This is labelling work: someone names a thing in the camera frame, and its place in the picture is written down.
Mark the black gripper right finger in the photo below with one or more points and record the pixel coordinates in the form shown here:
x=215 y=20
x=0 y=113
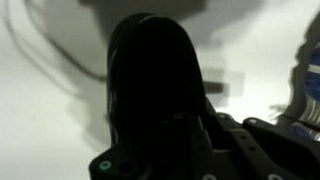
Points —
x=266 y=146

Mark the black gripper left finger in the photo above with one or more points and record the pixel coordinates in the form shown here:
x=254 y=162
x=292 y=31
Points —
x=113 y=166

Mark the grey black running shoe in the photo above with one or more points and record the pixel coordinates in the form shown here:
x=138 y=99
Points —
x=153 y=73
x=311 y=73

